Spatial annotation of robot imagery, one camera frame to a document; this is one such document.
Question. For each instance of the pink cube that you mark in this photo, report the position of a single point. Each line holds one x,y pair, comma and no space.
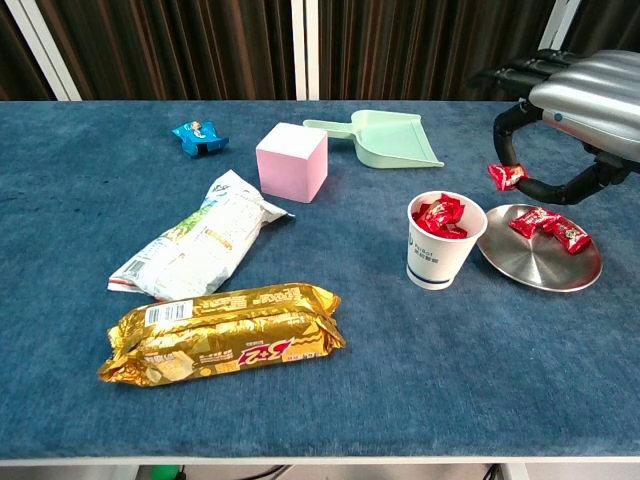
290,165

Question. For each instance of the red candy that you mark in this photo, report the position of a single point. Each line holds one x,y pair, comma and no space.
421,220
452,232
567,235
531,221
506,177
442,210

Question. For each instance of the dark brown pleated curtain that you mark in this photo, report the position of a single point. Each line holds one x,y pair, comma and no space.
175,45

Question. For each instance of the white paper cup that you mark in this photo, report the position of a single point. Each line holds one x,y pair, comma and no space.
435,260

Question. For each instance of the silver metal plate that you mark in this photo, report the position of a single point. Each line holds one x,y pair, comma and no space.
530,260

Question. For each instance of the gold biscuit pack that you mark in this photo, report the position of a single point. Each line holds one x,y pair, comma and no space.
225,335

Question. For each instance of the mint green dustpan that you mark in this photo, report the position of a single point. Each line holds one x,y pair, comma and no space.
390,140

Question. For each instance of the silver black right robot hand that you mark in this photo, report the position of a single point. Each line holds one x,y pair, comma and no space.
590,95

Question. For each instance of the white frame post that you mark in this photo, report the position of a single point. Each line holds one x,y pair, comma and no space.
45,50
306,50
560,25

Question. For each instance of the bright green object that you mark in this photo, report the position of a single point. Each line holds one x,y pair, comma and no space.
165,472

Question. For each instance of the white green snack bag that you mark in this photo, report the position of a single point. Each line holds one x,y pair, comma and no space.
200,245

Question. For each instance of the blue snack packet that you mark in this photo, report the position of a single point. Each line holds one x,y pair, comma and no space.
197,137

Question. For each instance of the blue felt table cover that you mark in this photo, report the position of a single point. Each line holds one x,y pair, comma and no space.
350,350

